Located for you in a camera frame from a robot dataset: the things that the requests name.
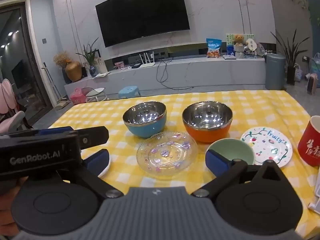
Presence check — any clear glass sticker plate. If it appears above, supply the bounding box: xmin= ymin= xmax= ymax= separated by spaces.
xmin=136 ymin=132 xmax=198 ymax=178

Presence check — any golden brown vase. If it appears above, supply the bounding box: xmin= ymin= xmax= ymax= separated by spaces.
xmin=65 ymin=61 xmax=82 ymax=82

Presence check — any blue steel bowl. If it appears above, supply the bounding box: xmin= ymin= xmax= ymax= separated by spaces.
xmin=123 ymin=101 xmax=167 ymax=138

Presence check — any pink heater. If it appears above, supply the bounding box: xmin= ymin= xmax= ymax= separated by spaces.
xmin=307 ymin=73 xmax=318 ymax=95

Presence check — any orange steel bowl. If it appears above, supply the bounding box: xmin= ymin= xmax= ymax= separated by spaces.
xmin=182 ymin=101 xmax=233 ymax=144

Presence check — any grey tv console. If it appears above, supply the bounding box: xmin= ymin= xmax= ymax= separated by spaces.
xmin=65 ymin=57 xmax=266 ymax=97

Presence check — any brown teddy bear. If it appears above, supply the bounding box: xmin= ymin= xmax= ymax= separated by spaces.
xmin=233 ymin=34 xmax=245 ymax=46

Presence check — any black wall television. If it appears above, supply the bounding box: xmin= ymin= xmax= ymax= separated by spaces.
xmin=95 ymin=0 xmax=190 ymax=47

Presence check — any tall potted plant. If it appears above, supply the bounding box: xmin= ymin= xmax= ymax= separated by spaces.
xmin=271 ymin=29 xmax=310 ymax=85

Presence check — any light blue plastic stool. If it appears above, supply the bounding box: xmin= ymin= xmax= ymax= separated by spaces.
xmin=118 ymin=86 xmax=141 ymax=99

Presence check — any pink plastic basket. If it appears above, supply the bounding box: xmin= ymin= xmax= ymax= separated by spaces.
xmin=69 ymin=88 xmax=86 ymax=105

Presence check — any person left hand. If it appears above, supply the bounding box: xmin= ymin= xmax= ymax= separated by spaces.
xmin=0 ymin=177 xmax=28 ymax=237

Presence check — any white wifi router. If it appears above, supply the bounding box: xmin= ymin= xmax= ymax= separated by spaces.
xmin=139 ymin=52 xmax=155 ymax=68

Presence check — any white sticker plate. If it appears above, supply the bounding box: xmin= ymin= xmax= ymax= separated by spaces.
xmin=98 ymin=160 xmax=111 ymax=178

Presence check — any grey trash bin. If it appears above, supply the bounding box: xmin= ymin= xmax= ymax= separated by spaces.
xmin=265 ymin=53 xmax=286 ymax=90

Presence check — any black power cable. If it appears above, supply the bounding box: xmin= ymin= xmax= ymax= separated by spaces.
xmin=155 ymin=59 xmax=194 ymax=91

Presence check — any white fruity painted plate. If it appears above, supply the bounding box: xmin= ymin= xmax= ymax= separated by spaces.
xmin=240 ymin=127 xmax=293 ymax=168

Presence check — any green ceramic bowl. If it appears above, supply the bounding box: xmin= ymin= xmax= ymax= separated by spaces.
xmin=207 ymin=138 xmax=255 ymax=165

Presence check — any red ceramic mug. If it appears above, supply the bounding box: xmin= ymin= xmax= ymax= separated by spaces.
xmin=298 ymin=115 xmax=320 ymax=166

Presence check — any pink chair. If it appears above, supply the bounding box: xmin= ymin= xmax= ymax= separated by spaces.
xmin=1 ymin=79 xmax=25 ymax=135

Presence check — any small plant in blue vase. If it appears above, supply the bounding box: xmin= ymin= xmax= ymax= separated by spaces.
xmin=77 ymin=37 xmax=98 ymax=77

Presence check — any white round stool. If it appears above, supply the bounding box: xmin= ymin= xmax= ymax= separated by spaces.
xmin=81 ymin=87 xmax=108 ymax=102

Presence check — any blue snack bag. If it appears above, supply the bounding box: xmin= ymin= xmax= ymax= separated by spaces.
xmin=206 ymin=38 xmax=222 ymax=58

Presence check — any yellow checkered tablecloth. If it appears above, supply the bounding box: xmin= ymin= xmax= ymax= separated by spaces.
xmin=54 ymin=90 xmax=319 ymax=238

